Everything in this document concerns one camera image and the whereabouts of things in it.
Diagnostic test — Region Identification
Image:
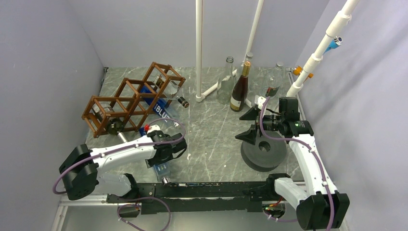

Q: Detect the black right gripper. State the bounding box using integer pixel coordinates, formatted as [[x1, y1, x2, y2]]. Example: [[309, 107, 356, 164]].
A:
[[235, 107, 284, 145]]

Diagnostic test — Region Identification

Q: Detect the dark wine bottle gold cap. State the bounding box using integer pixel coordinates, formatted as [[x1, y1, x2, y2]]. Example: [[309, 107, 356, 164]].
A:
[[230, 61, 251, 112]]

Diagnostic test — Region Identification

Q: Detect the tall clear bottle black label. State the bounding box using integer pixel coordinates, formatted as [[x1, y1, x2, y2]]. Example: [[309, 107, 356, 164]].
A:
[[216, 56, 234, 105]]

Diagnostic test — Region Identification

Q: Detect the clear bottle red black label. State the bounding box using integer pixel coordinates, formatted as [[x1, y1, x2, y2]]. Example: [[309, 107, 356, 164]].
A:
[[235, 52, 256, 77]]

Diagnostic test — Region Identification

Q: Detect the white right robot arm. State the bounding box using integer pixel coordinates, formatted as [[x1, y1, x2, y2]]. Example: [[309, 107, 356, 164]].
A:
[[235, 96, 350, 231]]

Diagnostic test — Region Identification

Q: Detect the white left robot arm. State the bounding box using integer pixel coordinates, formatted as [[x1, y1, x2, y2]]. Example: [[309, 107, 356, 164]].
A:
[[53, 130, 188, 202]]

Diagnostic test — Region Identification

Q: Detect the blue label clear bottle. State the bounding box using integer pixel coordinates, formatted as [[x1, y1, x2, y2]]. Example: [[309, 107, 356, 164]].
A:
[[140, 86, 179, 128]]

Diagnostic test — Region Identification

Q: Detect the brown wooden wine rack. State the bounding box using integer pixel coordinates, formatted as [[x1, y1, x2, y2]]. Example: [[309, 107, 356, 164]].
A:
[[82, 62, 186, 138]]

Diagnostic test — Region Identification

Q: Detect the dark bottle silver cap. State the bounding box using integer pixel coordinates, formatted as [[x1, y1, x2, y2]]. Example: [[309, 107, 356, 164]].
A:
[[92, 104, 129, 143]]

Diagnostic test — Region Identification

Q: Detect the clear bottle black cap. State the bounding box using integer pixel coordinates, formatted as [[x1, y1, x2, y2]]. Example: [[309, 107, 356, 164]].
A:
[[153, 75, 190, 108]]

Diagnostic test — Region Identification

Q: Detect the black round perforated speaker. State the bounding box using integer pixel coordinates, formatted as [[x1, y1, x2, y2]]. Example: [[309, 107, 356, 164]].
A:
[[241, 133, 288, 172]]

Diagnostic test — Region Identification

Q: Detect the orange clip on pipe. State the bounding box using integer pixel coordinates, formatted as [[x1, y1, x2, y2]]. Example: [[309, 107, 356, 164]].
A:
[[291, 66, 314, 78]]

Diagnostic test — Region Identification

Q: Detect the blue clip on pipe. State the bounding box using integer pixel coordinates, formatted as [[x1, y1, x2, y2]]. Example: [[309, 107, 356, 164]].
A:
[[324, 37, 343, 54]]

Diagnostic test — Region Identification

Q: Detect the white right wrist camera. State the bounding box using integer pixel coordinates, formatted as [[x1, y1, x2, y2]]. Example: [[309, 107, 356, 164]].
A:
[[254, 95, 266, 110]]

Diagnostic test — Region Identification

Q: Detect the clear bottle by right wall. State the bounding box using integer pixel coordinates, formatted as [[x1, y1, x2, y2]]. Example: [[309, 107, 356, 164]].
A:
[[260, 62, 285, 98]]

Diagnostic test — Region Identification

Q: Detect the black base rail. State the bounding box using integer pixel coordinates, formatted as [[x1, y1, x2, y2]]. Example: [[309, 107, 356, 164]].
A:
[[106, 181, 280, 215]]

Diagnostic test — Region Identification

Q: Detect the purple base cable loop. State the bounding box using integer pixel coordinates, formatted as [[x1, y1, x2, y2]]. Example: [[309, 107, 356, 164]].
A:
[[116, 197, 172, 231]]

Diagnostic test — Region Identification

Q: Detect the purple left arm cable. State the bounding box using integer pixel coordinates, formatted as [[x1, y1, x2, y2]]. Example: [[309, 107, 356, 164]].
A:
[[52, 118, 187, 195]]

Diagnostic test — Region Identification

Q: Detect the white PVC pipe frame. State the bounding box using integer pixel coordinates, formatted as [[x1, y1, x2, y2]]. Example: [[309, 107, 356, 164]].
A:
[[194, 0, 361, 109]]

